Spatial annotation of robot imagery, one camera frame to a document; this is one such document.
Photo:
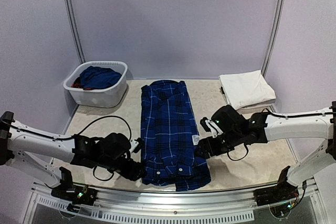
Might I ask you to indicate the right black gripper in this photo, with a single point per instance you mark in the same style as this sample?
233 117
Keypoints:
207 146

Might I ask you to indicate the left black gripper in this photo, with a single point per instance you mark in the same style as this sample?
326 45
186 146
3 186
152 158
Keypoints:
132 171

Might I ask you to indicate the white t-shirt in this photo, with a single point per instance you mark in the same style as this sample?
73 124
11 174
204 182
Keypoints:
242 90

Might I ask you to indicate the blue plaid shirt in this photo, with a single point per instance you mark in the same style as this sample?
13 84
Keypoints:
169 130

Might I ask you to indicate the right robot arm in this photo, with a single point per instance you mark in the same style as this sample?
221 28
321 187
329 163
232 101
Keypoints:
315 124

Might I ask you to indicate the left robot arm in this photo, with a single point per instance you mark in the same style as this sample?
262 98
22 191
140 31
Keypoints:
22 146

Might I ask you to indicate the white plastic laundry basket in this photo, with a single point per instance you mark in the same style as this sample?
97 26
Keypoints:
102 98

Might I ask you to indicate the red garment in basket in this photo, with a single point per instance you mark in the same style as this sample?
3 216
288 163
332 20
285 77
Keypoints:
77 84

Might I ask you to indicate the dark blue garment in basket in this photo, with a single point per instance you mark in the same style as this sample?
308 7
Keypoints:
99 78

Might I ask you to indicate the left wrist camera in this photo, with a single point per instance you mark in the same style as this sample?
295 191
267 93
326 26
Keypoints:
136 145

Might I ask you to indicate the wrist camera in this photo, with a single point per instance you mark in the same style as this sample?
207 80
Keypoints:
210 126
136 145

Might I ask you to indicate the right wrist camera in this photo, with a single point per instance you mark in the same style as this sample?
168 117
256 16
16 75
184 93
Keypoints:
210 126

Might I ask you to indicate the aluminium front rail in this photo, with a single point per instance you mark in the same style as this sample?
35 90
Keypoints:
223 206

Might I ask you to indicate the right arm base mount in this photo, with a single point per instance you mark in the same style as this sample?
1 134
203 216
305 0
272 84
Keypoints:
282 191

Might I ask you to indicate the right corner wall post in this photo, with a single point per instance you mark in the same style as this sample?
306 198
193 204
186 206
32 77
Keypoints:
273 36

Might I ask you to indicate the corner wall post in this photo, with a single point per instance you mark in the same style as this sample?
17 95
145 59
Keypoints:
74 30
273 36

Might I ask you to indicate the left corner wall post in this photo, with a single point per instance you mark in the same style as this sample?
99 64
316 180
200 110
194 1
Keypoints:
74 30

